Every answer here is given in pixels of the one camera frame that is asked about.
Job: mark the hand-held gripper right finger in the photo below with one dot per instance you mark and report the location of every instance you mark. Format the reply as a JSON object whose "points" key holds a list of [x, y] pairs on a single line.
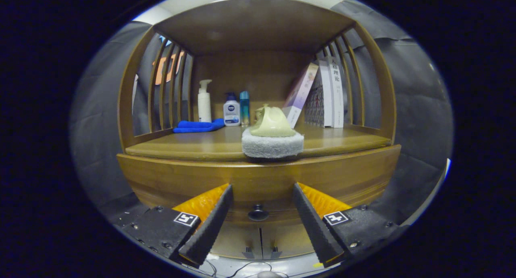
{"points": [[314, 225]]}

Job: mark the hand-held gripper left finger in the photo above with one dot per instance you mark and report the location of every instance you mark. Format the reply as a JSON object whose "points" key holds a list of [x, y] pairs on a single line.
{"points": [[209, 225]]}

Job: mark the wooden drawer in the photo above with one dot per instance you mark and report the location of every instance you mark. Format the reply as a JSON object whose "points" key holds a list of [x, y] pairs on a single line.
{"points": [[262, 177]]}

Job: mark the wooden cabinet door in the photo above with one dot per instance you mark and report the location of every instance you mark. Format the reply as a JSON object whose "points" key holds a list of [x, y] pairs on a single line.
{"points": [[238, 239], [288, 239]]}

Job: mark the wooden countertop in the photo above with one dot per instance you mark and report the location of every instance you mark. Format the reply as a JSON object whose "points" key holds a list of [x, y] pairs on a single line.
{"points": [[193, 147]]}

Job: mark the wooden cabinet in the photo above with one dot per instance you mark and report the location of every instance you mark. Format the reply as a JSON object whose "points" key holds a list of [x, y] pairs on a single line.
{"points": [[250, 24]]}

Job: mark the blue cloth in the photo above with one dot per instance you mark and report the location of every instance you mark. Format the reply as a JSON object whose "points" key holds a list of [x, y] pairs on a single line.
{"points": [[197, 126]]}

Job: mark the white lotion bottle blue cap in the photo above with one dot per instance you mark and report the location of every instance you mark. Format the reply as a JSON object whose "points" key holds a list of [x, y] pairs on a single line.
{"points": [[231, 112]]}

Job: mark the patterned cover book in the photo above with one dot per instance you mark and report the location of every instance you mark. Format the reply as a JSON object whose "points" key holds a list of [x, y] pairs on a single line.
{"points": [[315, 106]]}

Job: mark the white pump bottle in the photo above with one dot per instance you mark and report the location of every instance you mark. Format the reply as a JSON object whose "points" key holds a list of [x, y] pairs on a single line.
{"points": [[204, 104]]}

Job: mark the teal bottle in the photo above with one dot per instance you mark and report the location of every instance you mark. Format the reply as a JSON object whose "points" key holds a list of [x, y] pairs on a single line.
{"points": [[244, 108]]}

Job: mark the thin white book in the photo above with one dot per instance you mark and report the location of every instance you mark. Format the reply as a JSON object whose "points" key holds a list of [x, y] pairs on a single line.
{"points": [[326, 96]]}

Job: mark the purple and white book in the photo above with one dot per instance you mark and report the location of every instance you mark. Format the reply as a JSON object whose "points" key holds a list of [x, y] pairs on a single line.
{"points": [[300, 94]]}

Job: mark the white book black lettering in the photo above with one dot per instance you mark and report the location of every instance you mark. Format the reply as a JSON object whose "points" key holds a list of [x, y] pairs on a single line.
{"points": [[337, 94]]}

